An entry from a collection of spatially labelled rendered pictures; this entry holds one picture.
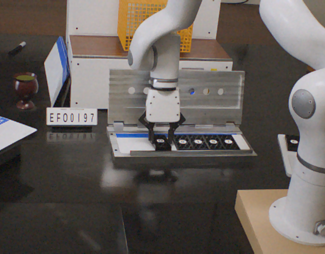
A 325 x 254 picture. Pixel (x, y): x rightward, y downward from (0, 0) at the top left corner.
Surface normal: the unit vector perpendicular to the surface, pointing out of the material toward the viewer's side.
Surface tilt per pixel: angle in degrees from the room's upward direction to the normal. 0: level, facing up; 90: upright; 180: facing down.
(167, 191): 0
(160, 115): 77
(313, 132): 132
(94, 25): 90
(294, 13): 49
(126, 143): 0
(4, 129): 0
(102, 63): 90
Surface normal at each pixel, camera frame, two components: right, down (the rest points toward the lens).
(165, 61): 0.28, 0.28
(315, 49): -0.02, 0.73
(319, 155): -0.47, 0.49
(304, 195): -0.65, 0.33
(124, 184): 0.09, -0.90
